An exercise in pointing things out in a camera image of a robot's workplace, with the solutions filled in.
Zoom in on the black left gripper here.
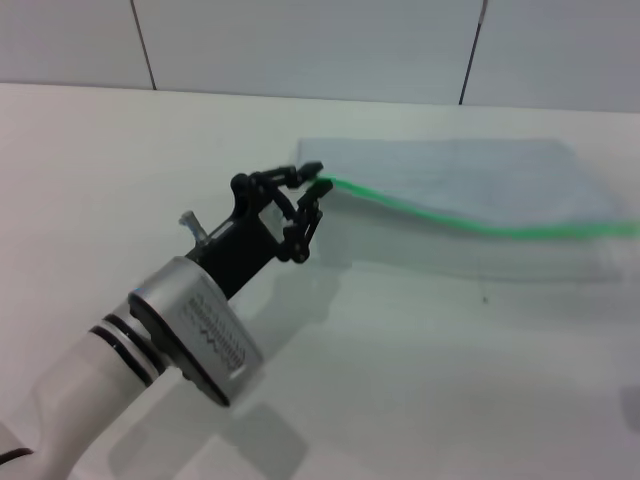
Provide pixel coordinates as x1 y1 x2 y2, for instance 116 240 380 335
184 159 335 303

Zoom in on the clear document bag green zipper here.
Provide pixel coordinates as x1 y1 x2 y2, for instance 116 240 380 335
297 137 640 287

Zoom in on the silver metal knob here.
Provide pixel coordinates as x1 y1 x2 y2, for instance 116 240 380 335
177 211 210 245

